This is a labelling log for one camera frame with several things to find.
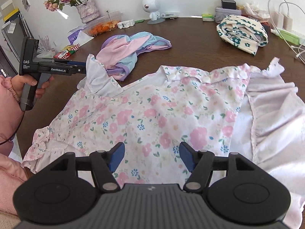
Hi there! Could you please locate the white charger adapter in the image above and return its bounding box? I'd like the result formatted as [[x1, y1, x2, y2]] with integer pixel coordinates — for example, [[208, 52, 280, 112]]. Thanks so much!
[[282, 15, 293, 31], [272, 11, 284, 29]]

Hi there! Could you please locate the red snack packet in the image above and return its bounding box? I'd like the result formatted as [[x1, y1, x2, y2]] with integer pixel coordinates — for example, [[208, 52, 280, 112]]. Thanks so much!
[[54, 43, 80, 59]]

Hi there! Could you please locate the cream green-flowered garment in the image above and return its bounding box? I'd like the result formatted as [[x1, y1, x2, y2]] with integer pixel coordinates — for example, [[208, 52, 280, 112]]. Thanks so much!
[[216, 15, 269, 56]]

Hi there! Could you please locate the pastel pink blue purple garment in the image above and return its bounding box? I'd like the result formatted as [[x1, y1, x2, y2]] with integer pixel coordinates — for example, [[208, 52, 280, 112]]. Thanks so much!
[[95, 31, 172, 81]]

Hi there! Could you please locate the purple tissue pack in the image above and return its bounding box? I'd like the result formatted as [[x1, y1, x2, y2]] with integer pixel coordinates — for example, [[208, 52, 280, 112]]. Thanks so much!
[[67, 26, 94, 47]]

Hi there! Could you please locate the white charging cable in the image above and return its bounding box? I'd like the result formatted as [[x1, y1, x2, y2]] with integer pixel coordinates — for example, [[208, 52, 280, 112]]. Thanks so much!
[[267, 0, 291, 17]]

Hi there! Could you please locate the person's left forearm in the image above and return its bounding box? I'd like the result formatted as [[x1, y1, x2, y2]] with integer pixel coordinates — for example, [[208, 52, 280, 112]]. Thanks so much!
[[0, 75, 22, 152]]

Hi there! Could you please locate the person's left hand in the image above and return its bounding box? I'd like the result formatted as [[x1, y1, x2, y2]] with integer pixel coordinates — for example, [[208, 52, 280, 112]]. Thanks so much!
[[11, 75, 52, 101]]

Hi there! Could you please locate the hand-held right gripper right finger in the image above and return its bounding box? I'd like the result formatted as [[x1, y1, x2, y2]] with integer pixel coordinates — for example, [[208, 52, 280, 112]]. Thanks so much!
[[179, 141, 257, 194]]

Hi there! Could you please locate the lavender textured vase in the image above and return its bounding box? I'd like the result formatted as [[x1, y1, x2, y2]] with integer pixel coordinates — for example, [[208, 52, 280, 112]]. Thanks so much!
[[76, 0, 100, 24]]

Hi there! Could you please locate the small black box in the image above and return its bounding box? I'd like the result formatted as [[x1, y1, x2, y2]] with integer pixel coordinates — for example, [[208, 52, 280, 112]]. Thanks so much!
[[221, 0, 237, 10]]

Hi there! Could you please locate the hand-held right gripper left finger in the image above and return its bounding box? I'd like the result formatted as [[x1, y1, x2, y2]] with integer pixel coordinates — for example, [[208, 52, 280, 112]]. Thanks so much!
[[47, 142, 125, 194]]

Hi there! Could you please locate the white plastic clip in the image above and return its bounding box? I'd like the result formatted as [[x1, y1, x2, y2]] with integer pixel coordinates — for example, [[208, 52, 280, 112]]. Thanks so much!
[[117, 19, 136, 29]]

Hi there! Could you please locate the dark metal cabinet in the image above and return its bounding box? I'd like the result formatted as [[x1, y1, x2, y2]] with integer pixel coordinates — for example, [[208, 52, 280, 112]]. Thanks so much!
[[1, 17, 34, 62]]

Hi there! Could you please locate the yellow and grey box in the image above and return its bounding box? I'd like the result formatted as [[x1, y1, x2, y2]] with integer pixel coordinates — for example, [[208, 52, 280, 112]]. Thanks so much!
[[1, 0, 19, 22]]

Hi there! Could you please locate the clear container with orange food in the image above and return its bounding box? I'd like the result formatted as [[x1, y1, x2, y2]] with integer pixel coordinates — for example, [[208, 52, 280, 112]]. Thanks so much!
[[82, 11, 122, 37]]

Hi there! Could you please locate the green power strip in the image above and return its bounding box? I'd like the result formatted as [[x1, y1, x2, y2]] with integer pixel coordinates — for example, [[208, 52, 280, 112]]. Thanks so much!
[[274, 27, 305, 46]]

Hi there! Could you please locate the dark brown cabinet door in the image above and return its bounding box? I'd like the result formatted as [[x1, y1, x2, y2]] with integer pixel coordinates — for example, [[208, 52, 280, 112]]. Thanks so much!
[[0, 44, 13, 78]]

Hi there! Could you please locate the pink floral dress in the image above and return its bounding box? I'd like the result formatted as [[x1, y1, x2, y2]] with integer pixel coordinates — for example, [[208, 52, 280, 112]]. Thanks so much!
[[20, 54, 305, 227]]

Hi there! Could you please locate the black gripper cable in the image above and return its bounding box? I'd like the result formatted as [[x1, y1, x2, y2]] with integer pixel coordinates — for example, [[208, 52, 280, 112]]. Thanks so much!
[[0, 110, 26, 146]]

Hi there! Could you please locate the white round robot figure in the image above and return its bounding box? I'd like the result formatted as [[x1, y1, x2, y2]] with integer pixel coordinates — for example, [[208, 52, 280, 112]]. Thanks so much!
[[142, 0, 165, 25]]

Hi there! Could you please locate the pale purple stick bundle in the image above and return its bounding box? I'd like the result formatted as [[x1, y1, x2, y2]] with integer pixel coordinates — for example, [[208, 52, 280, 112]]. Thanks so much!
[[39, 35, 57, 53]]

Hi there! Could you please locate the white cable bundle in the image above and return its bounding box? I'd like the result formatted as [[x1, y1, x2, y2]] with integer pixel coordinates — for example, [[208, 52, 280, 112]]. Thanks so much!
[[285, 37, 305, 65]]

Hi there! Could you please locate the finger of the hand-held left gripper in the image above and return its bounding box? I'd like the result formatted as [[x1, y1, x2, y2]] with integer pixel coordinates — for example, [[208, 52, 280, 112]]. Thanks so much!
[[54, 60, 87, 68], [71, 66, 88, 75]]

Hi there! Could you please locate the crumpled white tissue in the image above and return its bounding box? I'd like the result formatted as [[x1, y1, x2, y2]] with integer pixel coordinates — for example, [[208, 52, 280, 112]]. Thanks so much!
[[243, 1, 271, 19]]

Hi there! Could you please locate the clear plastic box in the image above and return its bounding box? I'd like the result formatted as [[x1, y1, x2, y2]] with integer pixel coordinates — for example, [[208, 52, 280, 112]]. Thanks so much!
[[214, 5, 242, 24]]

